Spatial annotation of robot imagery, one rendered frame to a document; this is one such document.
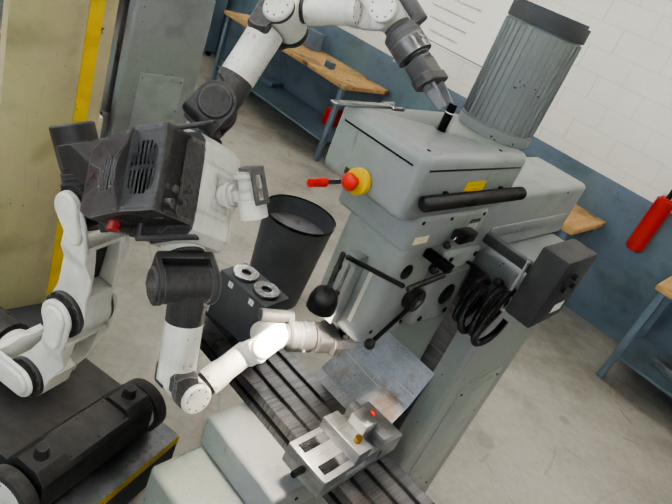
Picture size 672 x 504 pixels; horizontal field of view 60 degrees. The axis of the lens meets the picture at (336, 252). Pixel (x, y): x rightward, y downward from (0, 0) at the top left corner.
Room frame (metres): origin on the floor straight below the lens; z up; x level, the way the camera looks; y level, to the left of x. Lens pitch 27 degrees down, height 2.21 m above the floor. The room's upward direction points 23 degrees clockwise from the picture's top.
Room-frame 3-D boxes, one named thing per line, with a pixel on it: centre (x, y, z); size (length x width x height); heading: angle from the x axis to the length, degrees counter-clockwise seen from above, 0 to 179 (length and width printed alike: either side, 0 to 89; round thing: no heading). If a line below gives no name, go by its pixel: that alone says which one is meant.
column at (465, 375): (1.90, -0.47, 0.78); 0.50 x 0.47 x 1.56; 145
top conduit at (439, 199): (1.34, -0.26, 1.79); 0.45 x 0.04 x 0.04; 145
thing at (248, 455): (1.39, -0.12, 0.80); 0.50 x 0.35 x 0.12; 145
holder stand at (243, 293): (1.64, 0.21, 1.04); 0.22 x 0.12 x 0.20; 62
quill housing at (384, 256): (1.40, -0.12, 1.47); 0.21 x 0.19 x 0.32; 55
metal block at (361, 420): (1.29, -0.26, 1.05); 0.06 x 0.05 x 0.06; 56
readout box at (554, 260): (1.45, -0.56, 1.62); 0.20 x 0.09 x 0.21; 145
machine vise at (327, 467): (1.27, -0.24, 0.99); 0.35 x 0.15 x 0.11; 146
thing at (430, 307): (1.55, -0.23, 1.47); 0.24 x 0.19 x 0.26; 55
